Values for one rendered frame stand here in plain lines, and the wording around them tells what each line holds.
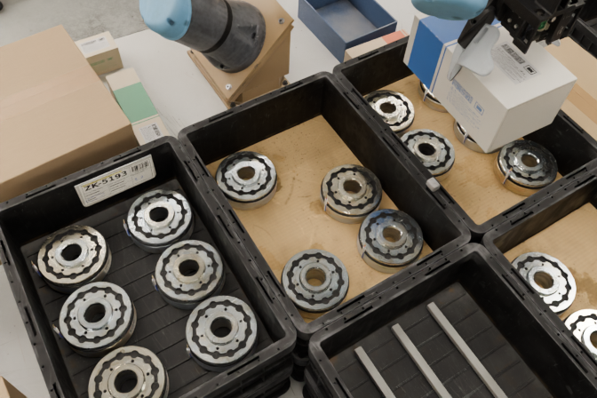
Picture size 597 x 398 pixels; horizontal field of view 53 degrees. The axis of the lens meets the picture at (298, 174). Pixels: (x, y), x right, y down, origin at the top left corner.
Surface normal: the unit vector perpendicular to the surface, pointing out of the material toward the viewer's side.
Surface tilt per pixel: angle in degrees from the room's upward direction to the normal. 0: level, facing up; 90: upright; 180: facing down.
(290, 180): 0
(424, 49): 90
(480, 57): 58
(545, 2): 90
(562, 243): 0
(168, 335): 0
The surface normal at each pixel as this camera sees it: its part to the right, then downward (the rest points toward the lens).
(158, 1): -0.58, 0.00
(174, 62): 0.04, -0.58
